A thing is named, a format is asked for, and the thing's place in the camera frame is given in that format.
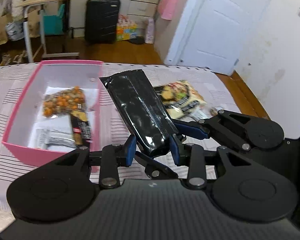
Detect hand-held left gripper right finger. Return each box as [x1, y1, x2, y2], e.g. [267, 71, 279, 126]
[168, 135, 253, 190]

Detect black suitcase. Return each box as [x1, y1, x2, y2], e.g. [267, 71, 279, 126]
[85, 0, 121, 45]

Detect pink cardboard box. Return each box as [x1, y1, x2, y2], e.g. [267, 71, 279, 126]
[1, 60, 105, 174]

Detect brown paper bag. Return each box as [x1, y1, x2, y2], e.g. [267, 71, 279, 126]
[0, 12, 14, 47]

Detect dark slippers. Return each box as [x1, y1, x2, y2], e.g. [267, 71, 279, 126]
[128, 37, 146, 45]

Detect grey plastic bag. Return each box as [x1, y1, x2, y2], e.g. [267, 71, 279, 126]
[5, 21, 26, 41]

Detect black snack packet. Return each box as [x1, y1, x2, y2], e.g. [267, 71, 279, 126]
[69, 112, 93, 146]
[99, 69, 179, 159]

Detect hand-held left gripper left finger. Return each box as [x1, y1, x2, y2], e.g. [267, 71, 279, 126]
[54, 134, 138, 190]

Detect large clear peanut bag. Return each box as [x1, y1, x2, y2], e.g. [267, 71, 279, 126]
[42, 86, 87, 118]

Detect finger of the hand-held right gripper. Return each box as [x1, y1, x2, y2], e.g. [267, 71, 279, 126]
[134, 152, 178, 180]
[174, 110, 252, 152]

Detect white printed bag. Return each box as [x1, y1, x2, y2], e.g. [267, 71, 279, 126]
[144, 17, 156, 44]

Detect printed paper sheet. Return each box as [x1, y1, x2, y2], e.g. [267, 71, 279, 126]
[35, 87, 99, 151]

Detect patterned slippers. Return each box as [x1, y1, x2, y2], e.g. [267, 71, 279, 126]
[1, 50, 28, 64]

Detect colourful cardboard box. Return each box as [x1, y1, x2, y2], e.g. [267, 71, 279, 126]
[116, 15, 138, 41]

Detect beige instant noodle packet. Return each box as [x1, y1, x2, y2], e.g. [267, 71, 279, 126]
[154, 80, 207, 120]

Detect striped bed sheet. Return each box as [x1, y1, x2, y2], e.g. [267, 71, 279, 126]
[0, 61, 271, 232]

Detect white door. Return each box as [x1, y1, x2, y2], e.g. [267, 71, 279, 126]
[164, 0, 278, 76]

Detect pink hanging bag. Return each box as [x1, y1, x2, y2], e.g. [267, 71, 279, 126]
[157, 0, 178, 21]

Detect teal bag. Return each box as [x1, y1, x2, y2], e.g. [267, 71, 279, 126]
[41, 4, 66, 36]

